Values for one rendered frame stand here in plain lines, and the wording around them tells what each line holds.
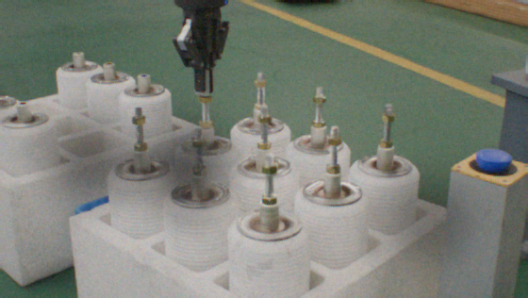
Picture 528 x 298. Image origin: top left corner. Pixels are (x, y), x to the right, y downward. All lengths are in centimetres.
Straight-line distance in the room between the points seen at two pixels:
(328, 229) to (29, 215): 52
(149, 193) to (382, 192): 31
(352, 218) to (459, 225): 13
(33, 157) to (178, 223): 39
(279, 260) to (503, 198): 26
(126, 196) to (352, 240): 30
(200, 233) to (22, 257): 42
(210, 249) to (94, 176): 39
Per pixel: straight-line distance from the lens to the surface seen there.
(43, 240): 120
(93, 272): 101
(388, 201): 94
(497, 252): 84
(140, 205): 93
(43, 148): 118
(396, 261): 92
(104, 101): 137
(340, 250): 87
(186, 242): 86
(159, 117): 128
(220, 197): 86
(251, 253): 77
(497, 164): 82
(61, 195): 118
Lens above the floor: 63
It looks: 22 degrees down
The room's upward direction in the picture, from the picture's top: straight up
